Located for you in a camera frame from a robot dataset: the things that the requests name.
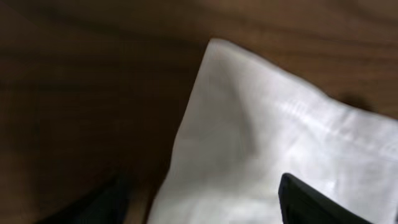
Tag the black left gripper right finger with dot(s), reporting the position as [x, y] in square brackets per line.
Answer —
[302, 204]

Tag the white t-shirt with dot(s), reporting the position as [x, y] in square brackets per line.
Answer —
[248, 122]

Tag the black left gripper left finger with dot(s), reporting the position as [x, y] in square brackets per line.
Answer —
[106, 204]

